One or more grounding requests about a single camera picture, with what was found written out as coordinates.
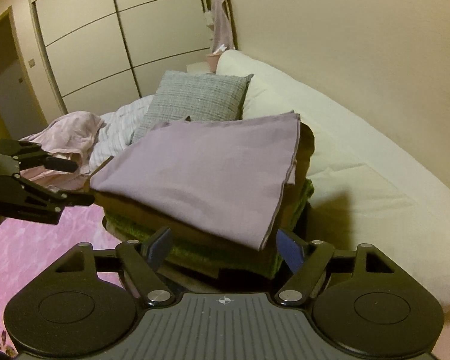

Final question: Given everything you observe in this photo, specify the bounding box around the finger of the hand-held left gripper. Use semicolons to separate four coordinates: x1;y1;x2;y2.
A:
0;139;79;173
0;175;96;226

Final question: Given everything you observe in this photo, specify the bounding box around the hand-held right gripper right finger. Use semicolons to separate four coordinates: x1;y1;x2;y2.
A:
275;229;392;306

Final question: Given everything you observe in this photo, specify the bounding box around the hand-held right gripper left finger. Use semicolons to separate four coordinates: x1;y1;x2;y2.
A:
56;227;175;306

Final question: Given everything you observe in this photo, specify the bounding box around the mauve garment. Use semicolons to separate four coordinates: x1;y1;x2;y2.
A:
89;114;302;251

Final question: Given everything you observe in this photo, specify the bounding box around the pink rose blanket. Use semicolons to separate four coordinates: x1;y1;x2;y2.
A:
0;191;136;357

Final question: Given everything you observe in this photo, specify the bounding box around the pink crumpled garment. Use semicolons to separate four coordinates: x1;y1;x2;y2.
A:
19;110;106;192

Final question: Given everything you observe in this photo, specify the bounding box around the green folded cloth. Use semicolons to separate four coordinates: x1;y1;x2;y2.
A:
105;180;316;280

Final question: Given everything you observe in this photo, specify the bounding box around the white striped duvet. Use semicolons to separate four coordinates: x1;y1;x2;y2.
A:
88;95;156;177

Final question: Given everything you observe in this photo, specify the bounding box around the wooden door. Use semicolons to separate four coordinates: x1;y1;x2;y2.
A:
0;5;49;147

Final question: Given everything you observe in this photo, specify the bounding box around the brown folded cloth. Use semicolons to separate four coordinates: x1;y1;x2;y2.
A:
94;122;316;267

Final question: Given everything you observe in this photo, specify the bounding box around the cream sliding wardrobe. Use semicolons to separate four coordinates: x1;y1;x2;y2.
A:
25;0;214;115

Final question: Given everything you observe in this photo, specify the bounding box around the grey woven pillow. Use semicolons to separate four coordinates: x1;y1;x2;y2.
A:
130;70;255;144

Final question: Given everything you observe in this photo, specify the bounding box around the white nightstand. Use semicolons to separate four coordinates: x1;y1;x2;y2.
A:
185;62;215;75

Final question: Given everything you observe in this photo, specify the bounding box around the pink pot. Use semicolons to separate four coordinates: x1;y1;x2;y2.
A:
205;52;222;73

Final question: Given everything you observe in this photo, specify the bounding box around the pink hanging garment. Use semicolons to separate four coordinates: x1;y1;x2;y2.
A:
209;0;235;51

